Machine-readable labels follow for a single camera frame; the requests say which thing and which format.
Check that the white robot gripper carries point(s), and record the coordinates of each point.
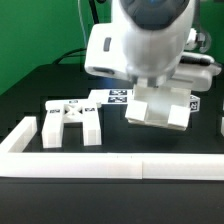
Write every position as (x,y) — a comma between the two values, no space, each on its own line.
(148,58)

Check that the white chair seat piece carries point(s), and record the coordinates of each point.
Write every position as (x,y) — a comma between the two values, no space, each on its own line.
(159,102)

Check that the white chair back piece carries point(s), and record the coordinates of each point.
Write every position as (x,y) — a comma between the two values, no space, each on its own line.
(61,112)

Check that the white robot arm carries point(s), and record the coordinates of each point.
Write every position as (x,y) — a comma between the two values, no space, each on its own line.
(155,15)

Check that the small white marker cube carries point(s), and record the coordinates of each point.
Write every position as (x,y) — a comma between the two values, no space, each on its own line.
(194,103)

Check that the white marker sheet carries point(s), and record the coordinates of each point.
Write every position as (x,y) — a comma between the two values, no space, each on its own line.
(111,96)

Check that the white U-shaped boundary frame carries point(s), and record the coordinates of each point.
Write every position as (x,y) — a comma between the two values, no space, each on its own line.
(15,162)

